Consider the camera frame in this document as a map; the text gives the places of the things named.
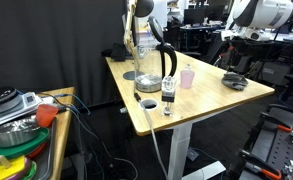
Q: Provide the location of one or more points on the white digital kitchen scale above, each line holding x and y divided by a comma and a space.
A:
31, 100

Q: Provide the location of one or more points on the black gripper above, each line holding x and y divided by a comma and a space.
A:
256, 47

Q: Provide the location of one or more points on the black perforated board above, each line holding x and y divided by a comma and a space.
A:
279, 146

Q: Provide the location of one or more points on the gray terry towel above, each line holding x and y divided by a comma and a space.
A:
234, 81

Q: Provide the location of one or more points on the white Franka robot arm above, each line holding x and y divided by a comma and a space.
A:
266, 13

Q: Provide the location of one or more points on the green plastic plate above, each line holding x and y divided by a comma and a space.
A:
6, 151

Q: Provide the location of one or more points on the black computer monitor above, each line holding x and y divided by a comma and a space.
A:
194, 16

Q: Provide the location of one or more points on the red plastic plate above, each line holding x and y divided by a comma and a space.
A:
37, 150

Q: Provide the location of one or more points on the white desk leg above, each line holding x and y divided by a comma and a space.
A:
179, 150

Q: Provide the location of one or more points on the black box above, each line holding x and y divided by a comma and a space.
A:
119, 52

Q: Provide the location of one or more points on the pink plastic cup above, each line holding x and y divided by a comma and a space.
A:
187, 80

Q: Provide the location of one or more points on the gray metal tray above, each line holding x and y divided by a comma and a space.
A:
44, 166

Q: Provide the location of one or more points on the red plastic cup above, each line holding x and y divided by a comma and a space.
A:
46, 115

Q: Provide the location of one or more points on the shiny metal bowl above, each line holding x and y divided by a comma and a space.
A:
14, 133

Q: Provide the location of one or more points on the black round dish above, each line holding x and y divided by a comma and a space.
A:
1, 95

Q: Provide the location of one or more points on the black office chair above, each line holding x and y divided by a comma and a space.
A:
216, 46

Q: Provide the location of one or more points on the square glass jar black band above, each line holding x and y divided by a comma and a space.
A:
168, 95

